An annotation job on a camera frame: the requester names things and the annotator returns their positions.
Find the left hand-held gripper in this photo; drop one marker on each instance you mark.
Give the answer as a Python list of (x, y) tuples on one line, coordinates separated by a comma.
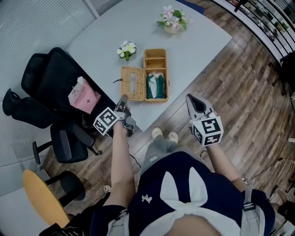
[(106, 121)]

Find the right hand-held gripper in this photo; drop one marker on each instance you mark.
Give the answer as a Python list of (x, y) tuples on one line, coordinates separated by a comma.
[(207, 131)]

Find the wicker tissue box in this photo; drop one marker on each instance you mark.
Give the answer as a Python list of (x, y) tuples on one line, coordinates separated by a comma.
[(132, 92)]

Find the person's right forearm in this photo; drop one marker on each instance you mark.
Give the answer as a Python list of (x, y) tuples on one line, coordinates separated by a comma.
[(221, 163)]

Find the person's left forearm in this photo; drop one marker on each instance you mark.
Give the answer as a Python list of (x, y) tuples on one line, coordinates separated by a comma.
[(121, 166)]

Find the green packets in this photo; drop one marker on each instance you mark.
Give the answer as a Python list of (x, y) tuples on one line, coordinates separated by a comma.
[(156, 86)]

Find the person's left hand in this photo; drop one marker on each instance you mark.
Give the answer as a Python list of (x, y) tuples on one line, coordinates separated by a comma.
[(128, 109)]

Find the pink paper bag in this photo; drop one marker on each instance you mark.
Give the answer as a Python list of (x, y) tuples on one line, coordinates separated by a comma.
[(84, 96)]

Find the person's right shoe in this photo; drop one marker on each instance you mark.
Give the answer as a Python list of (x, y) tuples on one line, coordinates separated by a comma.
[(172, 137)]

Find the person's shoe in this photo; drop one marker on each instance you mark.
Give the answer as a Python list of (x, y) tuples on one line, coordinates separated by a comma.
[(156, 133), (172, 137)]

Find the person's left shoe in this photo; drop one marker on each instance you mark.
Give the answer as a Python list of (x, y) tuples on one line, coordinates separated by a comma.
[(156, 133)]

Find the small white flower pot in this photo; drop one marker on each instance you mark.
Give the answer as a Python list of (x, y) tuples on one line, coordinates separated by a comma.
[(126, 50)]

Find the person's grey trousers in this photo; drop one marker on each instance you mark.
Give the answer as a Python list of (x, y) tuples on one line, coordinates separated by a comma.
[(159, 149)]

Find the person's navy white top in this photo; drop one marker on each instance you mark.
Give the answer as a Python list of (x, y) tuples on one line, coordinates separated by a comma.
[(179, 166)]

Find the black mesh office chair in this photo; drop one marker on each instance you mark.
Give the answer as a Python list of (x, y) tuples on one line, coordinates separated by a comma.
[(34, 113), (287, 69), (53, 71)]

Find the pink flower arrangement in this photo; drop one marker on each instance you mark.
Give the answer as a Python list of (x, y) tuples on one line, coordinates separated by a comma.
[(172, 19)]

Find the black round stool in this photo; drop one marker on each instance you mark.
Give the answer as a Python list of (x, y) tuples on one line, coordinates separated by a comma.
[(69, 187)]

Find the yellow round wooden table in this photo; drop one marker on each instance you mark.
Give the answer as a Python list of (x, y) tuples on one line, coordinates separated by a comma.
[(41, 198)]

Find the black printed bag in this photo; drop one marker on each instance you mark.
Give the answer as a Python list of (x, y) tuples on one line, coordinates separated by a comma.
[(66, 230)]

